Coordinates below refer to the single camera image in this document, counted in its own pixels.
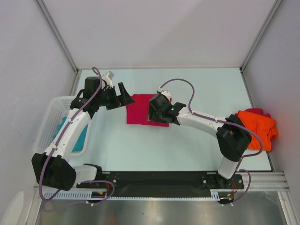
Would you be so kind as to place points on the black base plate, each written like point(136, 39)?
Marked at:
point(170, 184)

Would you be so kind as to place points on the teal t shirt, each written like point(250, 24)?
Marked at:
point(79, 145)

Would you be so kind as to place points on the orange t shirt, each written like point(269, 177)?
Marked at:
point(263, 126)

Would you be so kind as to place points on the aluminium rail frame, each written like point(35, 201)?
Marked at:
point(264, 181)

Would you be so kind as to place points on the magenta t shirt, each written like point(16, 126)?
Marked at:
point(137, 113)

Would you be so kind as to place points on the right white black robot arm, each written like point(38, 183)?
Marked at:
point(230, 132)

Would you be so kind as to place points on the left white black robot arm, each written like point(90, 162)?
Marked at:
point(52, 168)

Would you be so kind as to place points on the slotted white cable duct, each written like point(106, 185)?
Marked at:
point(96, 196)

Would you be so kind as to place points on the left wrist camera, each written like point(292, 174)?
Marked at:
point(107, 79)

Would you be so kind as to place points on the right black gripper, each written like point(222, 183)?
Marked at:
point(152, 113)

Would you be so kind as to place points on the white plastic laundry basket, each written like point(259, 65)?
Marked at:
point(57, 110)

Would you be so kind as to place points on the dark pink t shirt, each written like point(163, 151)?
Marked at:
point(258, 111)

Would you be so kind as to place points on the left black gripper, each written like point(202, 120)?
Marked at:
point(123, 99)

